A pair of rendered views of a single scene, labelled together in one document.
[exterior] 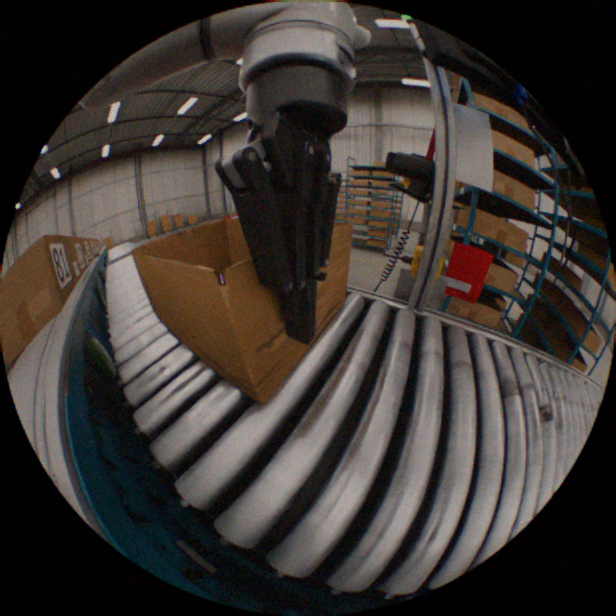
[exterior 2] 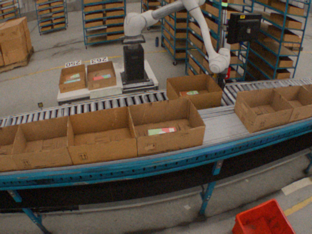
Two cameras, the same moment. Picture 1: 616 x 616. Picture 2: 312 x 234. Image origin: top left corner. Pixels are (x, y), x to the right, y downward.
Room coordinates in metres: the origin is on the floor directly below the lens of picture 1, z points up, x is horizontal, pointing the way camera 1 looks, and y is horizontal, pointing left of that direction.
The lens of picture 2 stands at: (-0.67, 1.60, 1.94)
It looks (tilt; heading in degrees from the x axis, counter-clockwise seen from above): 38 degrees down; 315
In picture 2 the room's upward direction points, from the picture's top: straight up
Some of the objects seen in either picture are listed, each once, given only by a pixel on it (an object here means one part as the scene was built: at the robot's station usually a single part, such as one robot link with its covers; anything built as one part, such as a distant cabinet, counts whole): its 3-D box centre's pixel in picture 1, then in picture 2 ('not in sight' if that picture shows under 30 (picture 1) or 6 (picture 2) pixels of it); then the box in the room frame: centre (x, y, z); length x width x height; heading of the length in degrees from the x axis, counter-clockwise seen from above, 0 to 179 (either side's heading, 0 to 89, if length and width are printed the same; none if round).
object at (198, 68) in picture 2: not in sight; (203, 64); (1.10, -1.18, 0.39); 0.40 x 0.30 x 0.10; 149
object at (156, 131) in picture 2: not in sight; (163, 139); (0.06, 0.80, 0.92); 0.16 x 0.11 x 0.07; 54
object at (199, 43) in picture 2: (461, 246); (204, 40); (1.09, -1.16, 0.79); 0.40 x 0.30 x 0.10; 150
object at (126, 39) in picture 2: not in sight; (130, 36); (1.01, 0.24, 1.20); 0.22 x 0.18 x 0.06; 54
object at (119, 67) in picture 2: not in sight; (104, 77); (1.24, 0.42, 0.74); 1.00 x 0.58 x 0.03; 58
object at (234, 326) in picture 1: (231, 270); (194, 92); (0.32, 0.15, 0.83); 0.39 x 0.29 x 0.17; 60
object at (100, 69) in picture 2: not in sight; (100, 74); (1.22, 0.47, 0.80); 0.38 x 0.28 x 0.10; 150
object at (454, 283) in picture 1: (455, 270); (223, 73); (0.31, -0.34, 0.85); 0.16 x 0.01 x 0.13; 58
